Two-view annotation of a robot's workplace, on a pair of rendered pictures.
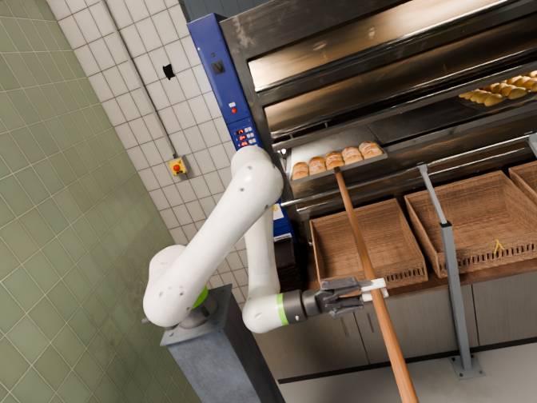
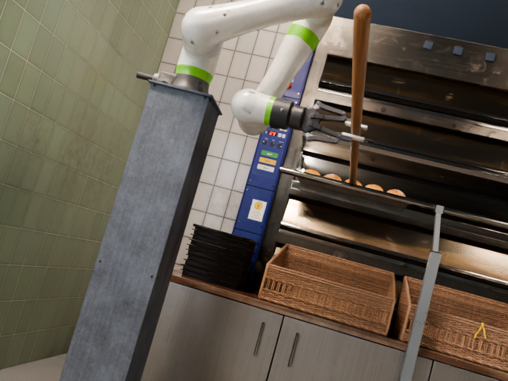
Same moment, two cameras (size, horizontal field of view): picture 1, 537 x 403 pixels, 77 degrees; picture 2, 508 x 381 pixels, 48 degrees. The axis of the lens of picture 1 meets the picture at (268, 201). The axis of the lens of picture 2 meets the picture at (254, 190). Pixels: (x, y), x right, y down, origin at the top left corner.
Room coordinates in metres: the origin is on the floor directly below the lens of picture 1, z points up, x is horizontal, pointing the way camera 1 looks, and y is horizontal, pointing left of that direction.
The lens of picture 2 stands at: (-0.94, 0.10, 0.74)
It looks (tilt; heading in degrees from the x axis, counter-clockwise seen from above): 7 degrees up; 358
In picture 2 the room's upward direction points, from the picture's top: 16 degrees clockwise
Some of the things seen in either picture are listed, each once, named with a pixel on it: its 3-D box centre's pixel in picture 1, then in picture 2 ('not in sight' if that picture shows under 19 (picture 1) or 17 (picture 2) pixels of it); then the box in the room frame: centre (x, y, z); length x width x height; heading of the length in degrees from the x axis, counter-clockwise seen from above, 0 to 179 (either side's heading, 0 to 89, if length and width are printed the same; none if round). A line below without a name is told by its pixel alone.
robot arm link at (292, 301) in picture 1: (296, 305); (283, 114); (0.81, 0.03, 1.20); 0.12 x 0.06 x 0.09; 168
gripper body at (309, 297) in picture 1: (320, 301); (305, 119); (0.79, -0.04, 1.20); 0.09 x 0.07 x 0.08; 78
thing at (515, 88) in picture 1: (503, 83); not in sight; (2.08, -1.70, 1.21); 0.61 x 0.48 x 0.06; 167
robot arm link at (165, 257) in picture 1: (178, 278); (199, 53); (0.94, 0.35, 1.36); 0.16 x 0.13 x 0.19; 2
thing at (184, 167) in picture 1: (179, 165); not in sight; (2.07, 0.44, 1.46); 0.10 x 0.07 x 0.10; 77
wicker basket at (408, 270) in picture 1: (362, 247); (330, 284); (1.64, -0.42, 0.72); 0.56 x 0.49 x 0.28; 77
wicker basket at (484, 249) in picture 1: (471, 221); (466, 323); (1.51, -1.00, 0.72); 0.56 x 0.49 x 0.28; 77
